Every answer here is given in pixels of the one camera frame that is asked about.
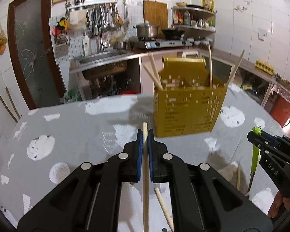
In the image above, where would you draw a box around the green frog handle knife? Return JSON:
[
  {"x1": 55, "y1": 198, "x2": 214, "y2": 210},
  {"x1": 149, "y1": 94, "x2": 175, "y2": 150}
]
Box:
[{"x1": 246, "y1": 126, "x2": 262, "y2": 196}]

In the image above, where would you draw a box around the person's right hand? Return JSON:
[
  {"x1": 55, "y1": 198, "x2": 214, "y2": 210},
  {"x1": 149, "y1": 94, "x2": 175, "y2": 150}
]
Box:
[{"x1": 268, "y1": 191, "x2": 290, "y2": 218}]

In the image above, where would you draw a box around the grey patterned tablecloth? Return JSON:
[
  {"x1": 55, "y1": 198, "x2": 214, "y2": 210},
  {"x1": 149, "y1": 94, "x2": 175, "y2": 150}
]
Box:
[{"x1": 0, "y1": 84, "x2": 290, "y2": 231}]

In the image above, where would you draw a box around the yellow perforated utensil holder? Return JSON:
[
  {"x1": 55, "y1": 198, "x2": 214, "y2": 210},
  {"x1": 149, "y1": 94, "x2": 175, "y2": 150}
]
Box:
[{"x1": 153, "y1": 57, "x2": 227, "y2": 138}]

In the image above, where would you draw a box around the thin wooden chopstick in holder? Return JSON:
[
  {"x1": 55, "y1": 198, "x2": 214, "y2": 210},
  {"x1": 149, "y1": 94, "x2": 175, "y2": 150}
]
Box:
[{"x1": 226, "y1": 49, "x2": 245, "y2": 86}]

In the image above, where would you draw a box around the steel sink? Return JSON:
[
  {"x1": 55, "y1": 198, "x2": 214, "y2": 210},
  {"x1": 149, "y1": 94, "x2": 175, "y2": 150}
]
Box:
[{"x1": 69, "y1": 50, "x2": 136, "y2": 74}]

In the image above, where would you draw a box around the corner spice shelf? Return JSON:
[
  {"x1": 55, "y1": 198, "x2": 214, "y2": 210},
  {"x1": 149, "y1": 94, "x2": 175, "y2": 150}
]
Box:
[{"x1": 171, "y1": 5, "x2": 216, "y2": 48}]

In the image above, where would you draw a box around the black wok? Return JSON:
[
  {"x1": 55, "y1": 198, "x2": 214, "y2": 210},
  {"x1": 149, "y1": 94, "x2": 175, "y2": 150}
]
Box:
[{"x1": 162, "y1": 28, "x2": 185, "y2": 40}]

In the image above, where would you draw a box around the white soap bottle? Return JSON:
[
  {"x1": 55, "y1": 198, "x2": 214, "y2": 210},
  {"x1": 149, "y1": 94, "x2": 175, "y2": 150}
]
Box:
[{"x1": 83, "y1": 32, "x2": 90, "y2": 56}]

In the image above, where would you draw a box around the gas stove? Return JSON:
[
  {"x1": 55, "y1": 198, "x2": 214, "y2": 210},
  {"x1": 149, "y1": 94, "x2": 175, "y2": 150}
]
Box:
[{"x1": 130, "y1": 39, "x2": 193, "y2": 50}]

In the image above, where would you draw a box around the steel cooking pot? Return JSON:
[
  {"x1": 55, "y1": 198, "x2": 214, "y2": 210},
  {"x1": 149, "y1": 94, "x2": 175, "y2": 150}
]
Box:
[{"x1": 133, "y1": 21, "x2": 159, "y2": 39}]

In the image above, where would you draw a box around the brown framed glass door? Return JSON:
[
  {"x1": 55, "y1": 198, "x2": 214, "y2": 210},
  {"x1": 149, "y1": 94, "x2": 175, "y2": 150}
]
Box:
[{"x1": 7, "y1": 0, "x2": 66, "y2": 109}]

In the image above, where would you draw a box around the wooden cutting board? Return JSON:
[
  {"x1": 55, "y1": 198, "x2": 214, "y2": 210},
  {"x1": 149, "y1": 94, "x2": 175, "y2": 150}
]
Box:
[{"x1": 143, "y1": 0, "x2": 168, "y2": 29}]

